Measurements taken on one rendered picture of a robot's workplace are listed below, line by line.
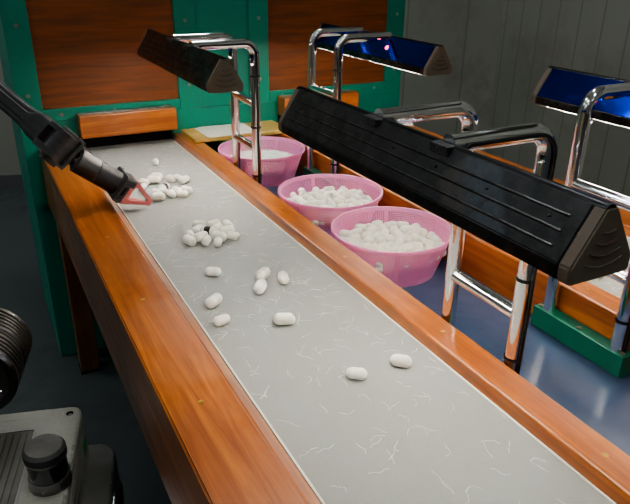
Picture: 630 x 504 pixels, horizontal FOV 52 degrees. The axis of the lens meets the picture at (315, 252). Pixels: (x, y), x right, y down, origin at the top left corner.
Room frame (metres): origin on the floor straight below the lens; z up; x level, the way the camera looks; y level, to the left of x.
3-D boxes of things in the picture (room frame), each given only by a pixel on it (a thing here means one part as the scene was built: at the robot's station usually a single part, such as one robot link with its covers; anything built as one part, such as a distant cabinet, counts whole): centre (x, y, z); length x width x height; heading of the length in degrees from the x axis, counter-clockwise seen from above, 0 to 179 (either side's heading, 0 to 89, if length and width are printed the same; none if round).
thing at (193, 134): (2.14, 0.27, 0.77); 0.33 x 0.15 x 0.01; 118
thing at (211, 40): (1.70, 0.26, 0.90); 0.20 x 0.19 x 0.45; 28
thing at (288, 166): (1.94, 0.17, 0.72); 0.27 x 0.27 x 0.10
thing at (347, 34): (1.88, -0.09, 0.90); 0.20 x 0.19 x 0.45; 28
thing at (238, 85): (1.66, 0.34, 1.08); 0.62 x 0.08 x 0.07; 28
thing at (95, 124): (2.02, 0.59, 0.83); 0.30 x 0.06 x 0.07; 118
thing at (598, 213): (0.80, -0.12, 1.08); 0.62 x 0.08 x 0.07; 28
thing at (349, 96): (2.34, -0.01, 0.83); 0.30 x 0.06 x 0.07; 118
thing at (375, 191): (1.55, -0.04, 0.72); 0.27 x 0.27 x 0.10
